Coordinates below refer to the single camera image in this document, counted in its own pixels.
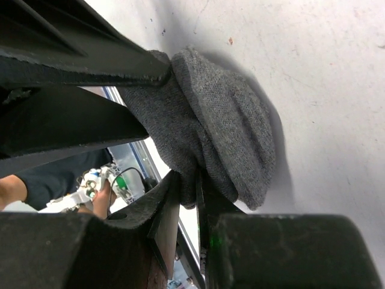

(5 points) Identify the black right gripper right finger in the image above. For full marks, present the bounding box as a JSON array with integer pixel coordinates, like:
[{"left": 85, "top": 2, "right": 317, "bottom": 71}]
[{"left": 196, "top": 172, "right": 382, "bottom": 288}]

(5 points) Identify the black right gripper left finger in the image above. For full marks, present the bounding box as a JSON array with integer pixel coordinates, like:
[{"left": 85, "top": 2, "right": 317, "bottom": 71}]
[{"left": 1, "top": 171, "right": 180, "bottom": 288}]

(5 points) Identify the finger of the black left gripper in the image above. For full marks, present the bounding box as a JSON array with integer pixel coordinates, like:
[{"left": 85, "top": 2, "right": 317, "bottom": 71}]
[
  {"left": 1, "top": 86, "right": 148, "bottom": 176},
  {"left": 1, "top": 1, "right": 171, "bottom": 89}
]

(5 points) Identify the grey sock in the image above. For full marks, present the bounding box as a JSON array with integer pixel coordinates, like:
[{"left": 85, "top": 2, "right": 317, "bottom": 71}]
[{"left": 118, "top": 47, "right": 276, "bottom": 210}]

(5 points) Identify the person's forearm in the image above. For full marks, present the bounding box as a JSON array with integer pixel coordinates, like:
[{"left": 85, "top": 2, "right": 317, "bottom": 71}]
[{"left": 0, "top": 175, "right": 27, "bottom": 211}]

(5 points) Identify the white handheld device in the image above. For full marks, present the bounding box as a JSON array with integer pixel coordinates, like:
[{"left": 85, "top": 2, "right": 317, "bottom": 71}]
[{"left": 39, "top": 164, "right": 134, "bottom": 213}]

